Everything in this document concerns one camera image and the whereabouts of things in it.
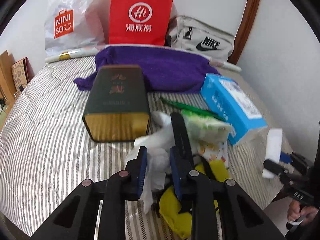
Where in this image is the brown decorated box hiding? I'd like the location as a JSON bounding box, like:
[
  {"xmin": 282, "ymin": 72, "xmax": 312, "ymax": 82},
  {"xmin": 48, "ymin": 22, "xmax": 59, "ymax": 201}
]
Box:
[{"xmin": 11, "ymin": 57, "xmax": 34, "ymax": 92}]

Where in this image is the red paper shopping bag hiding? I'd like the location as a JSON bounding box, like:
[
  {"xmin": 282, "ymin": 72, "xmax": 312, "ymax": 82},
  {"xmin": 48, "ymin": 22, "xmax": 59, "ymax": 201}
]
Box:
[{"xmin": 108, "ymin": 0, "xmax": 173, "ymax": 46}]

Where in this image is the fruit print wipe packet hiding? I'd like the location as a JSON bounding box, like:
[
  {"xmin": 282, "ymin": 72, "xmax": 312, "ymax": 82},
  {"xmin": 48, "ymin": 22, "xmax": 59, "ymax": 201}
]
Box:
[{"xmin": 197, "ymin": 141, "xmax": 229, "ymax": 169}]

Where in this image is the brown wooden door frame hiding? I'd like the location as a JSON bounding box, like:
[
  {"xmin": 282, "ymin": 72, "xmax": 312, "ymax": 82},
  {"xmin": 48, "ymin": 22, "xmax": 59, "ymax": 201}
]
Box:
[{"xmin": 228, "ymin": 0, "xmax": 260, "ymax": 64}]

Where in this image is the rolled paper poster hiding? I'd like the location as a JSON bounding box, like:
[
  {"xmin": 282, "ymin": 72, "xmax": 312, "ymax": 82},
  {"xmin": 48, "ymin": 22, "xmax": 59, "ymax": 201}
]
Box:
[{"xmin": 45, "ymin": 44, "xmax": 242, "ymax": 73}]

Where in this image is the person's right hand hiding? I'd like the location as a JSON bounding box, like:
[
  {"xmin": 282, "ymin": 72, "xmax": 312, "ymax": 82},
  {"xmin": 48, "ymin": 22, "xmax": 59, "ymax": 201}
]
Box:
[{"xmin": 287, "ymin": 199, "xmax": 318, "ymax": 225}]

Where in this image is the grey Nike bag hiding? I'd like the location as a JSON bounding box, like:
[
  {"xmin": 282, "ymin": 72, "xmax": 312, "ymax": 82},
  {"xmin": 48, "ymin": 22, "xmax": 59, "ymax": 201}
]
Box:
[{"xmin": 167, "ymin": 16, "xmax": 234, "ymax": 61}]

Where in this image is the blue tissue box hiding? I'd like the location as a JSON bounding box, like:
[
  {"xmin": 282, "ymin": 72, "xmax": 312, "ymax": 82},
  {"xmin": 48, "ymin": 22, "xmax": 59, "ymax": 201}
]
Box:
[{"xmin": 200, "ymin": 74, "xmax": 267, "ymax": 146}]

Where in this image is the dark green tea box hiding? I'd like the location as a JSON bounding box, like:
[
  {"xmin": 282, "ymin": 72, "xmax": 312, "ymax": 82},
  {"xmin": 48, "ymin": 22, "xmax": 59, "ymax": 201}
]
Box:
[{"xmin": 82, "ymin": 65, "xmax": 151, "ymax": 142}]

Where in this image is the purple towel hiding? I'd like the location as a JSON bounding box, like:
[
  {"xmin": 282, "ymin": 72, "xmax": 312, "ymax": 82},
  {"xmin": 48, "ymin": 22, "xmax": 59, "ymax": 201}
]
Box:
[{"xmin": 74, "ymin": 45, "xmax": 221, "ymax": 94}]

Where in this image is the yellow Adidas pouch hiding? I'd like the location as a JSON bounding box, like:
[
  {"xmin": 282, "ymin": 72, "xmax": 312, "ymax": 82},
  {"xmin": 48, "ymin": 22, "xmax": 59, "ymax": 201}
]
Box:
[{"xmin": 159, "ymin": 160, "xmax": 229, "ymax": 239}]

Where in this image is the green sachet packet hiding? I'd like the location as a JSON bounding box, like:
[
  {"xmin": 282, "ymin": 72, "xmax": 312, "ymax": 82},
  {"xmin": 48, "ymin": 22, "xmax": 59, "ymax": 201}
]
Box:
[{"xmin": 159, "ymin": 96, "xmax": 226, "ymax": 121}]

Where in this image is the green tissue pack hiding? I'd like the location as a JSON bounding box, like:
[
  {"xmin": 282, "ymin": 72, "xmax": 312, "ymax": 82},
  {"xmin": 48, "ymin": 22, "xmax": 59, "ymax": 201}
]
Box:
[{"xmin": 181, "ymin": 110, "xmax": 231, "ymax": 144}]

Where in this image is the white foam sponge block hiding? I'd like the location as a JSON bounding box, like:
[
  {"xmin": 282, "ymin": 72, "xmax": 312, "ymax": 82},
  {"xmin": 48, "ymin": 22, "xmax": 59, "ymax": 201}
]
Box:
[{"xmin": 265, "ymin": 128, "xmax": 283, "ymax": 164}]

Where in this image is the striped bed quilt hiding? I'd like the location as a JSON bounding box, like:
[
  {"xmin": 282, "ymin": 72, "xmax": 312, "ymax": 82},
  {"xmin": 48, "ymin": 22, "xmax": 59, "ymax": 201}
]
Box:
[{"xmin": 1, "ymin": 56, "xmax": 283, "ymax": 239}]

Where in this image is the white Miniso plastic bag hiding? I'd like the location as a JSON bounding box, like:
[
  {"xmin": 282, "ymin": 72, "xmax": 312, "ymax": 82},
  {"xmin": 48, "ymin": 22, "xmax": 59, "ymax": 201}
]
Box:
[{"xmin": 44, "ymin": 0, "xmax": 104, "ymax": 57}]

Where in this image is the wooden chair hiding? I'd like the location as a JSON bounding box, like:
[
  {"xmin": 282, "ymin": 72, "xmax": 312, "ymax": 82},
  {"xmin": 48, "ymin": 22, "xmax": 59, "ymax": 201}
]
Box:
[{"xmin": 0, "ymin": 50, "xmax": 16, "ymax": 105}]

